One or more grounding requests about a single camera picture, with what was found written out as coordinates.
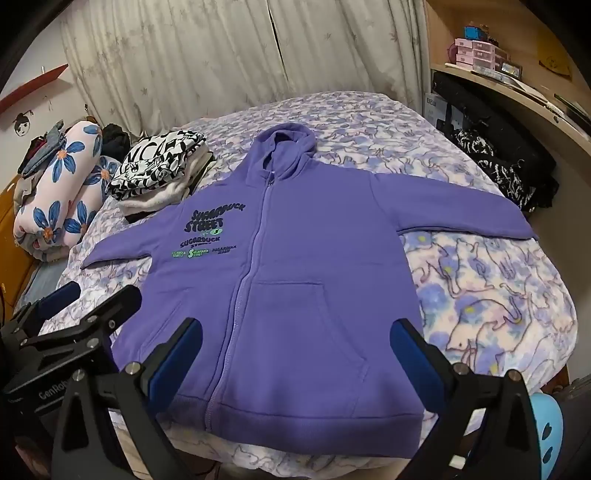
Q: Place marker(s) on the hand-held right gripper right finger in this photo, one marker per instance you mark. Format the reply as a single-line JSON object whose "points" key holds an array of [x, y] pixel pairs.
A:
{"points": [[415, 364]]}

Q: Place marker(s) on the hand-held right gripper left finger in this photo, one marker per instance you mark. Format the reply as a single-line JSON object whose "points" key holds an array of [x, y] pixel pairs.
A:
{"points": [[178, 355]]}

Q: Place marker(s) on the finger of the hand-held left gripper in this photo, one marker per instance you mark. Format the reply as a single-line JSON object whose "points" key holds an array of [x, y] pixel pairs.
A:
{"points": [[111, 304], [60, 297]]}

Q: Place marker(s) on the purple zip hoodie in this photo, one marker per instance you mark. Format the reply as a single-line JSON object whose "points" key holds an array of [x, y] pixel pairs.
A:
{"points": [[300, 323]]}

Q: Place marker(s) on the grey crumpled clothes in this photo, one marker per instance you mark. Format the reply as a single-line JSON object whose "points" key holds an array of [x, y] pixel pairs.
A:
{"points": [[46, 147]]}

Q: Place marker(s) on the black patterned clothes pile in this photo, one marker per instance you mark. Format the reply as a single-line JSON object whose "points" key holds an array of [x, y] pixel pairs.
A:
{"points": [[489, 110]]}

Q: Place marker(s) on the grey blue bed sheet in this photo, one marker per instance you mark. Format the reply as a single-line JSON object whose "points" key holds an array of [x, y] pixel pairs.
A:
{"points": [[41, 281]]}

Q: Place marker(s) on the purple cat print blanket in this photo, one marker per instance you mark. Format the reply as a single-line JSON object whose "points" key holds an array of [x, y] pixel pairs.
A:
{"points": [[485, 286]]}

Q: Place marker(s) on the cream folded garment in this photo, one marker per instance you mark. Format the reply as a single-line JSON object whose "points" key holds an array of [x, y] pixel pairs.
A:
{"points": [[152, 203]]}

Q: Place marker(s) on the rolled blue floral quilt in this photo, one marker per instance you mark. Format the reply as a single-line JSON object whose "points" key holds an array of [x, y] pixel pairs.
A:
{"points": [[60, 184]]}

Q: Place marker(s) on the light blue round object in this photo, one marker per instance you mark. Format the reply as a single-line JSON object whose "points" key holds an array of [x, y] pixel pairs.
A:
{"points": [[545, 429]]}

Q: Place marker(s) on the black white printed folded garment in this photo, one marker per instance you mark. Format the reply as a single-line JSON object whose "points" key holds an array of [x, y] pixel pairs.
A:
{"points": [[152, 161]]}

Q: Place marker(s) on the black crumpled clothing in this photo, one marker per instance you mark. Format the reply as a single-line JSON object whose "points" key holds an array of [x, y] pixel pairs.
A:
{"points": [[113, 138]]}

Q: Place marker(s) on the black white patterned cloth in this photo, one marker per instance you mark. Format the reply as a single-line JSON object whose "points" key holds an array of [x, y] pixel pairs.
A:
{"points": [[498, 170]]}

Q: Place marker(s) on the white cardboard box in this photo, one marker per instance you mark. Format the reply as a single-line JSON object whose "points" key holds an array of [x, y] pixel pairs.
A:
{"points": [[434, 110]]}

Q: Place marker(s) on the white patterned curtain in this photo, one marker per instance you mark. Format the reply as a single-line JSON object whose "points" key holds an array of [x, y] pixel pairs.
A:
{"points": [[184, 60]]}

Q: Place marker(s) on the pink drawer organizer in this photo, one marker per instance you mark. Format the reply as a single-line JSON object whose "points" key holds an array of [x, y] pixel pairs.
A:
{"points": [[480, 53]]}

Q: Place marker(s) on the round face wall sticker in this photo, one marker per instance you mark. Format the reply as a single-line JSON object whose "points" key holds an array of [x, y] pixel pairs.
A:
{"points": [[22, 123]]}

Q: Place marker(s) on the red wall shelf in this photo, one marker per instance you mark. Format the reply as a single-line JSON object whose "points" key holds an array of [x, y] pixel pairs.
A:
{"points": [[32, 90]]}

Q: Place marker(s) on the wooden wall shelf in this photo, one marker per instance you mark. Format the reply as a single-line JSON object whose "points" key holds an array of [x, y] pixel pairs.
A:
{"points": [[517, 99]]}

